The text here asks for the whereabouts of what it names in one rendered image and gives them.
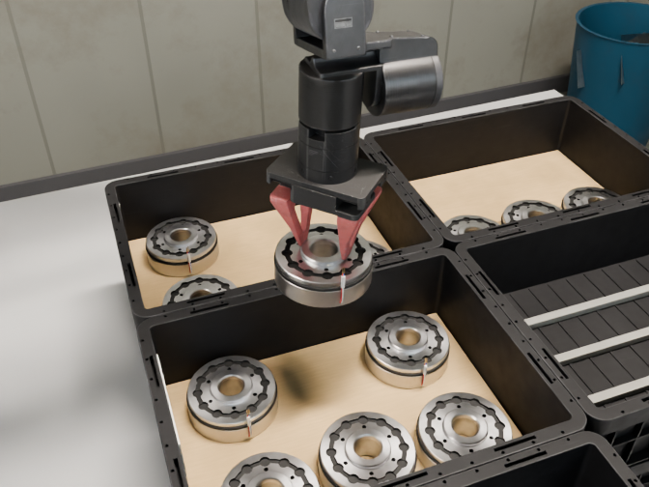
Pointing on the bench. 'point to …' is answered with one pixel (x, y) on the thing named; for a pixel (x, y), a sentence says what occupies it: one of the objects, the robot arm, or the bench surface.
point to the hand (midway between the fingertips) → (324, 243)
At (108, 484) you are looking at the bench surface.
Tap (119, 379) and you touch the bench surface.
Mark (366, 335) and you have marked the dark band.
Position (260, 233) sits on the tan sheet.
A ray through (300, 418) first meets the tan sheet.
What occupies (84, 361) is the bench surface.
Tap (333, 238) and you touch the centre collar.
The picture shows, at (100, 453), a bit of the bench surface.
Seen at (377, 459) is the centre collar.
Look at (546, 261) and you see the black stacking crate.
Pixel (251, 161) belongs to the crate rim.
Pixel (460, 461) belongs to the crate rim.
